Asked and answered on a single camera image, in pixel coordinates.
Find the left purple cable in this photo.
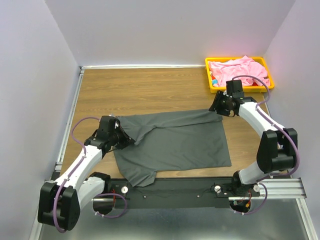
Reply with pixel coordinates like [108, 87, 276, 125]
[53, 116, 128, 234]

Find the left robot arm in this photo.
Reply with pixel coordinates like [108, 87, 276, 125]
[37, 115, 134, 234]

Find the yellow plastic bin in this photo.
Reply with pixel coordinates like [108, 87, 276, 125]
[205, 56, 275, 94]

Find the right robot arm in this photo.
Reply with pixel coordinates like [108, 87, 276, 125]
[209, 75, 300, 196]

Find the pink t shirt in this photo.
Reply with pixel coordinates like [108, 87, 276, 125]
[208, 55, 270, 87]

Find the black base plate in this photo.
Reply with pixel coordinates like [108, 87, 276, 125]
[93, 177, 260, 214]

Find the grey t shirt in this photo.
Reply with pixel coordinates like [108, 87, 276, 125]
[114, 109, 232, 187]

